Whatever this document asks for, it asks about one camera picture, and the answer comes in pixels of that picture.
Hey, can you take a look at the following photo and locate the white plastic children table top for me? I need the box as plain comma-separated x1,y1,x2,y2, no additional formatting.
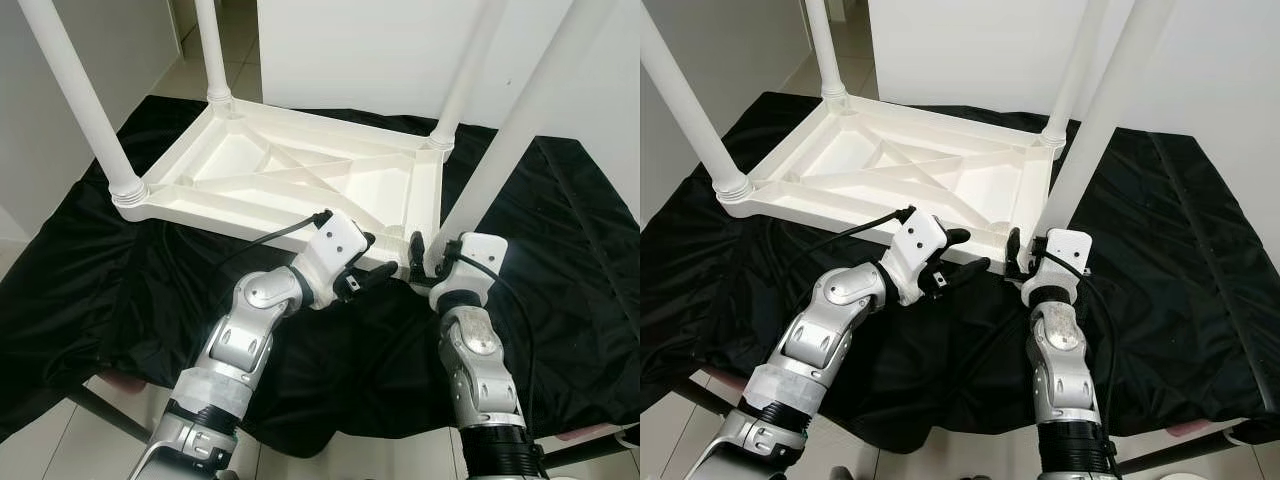
110,98,453,286
715,93,1069,286

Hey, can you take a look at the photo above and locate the white plastic table leg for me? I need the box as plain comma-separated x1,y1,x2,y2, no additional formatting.
1035,0,1176,246
17,0,149,208
435,0,621,266
430,0,509,151
195,0,236,109
805,0,851,106
640,10,753,201
1040,0,1111,151

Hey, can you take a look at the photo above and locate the black table cloth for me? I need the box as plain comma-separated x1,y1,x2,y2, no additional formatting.
0,95,641,456
640,92,1280,451

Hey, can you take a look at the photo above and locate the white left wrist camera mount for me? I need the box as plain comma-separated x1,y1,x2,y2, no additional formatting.
295,212,373,309
880,212,949,306

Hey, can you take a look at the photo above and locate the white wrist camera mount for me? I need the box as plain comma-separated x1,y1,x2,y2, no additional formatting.
1020,228,1091,306
880,212,949,306
295,212,373,309
430,232,509,311

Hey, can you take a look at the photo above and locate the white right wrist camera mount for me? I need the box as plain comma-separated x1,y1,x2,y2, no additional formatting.
1020,228,1091,306
430,232,509,311

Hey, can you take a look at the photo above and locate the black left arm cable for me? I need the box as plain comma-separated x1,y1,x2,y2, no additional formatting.
800,205,916,271
215,210,333,276

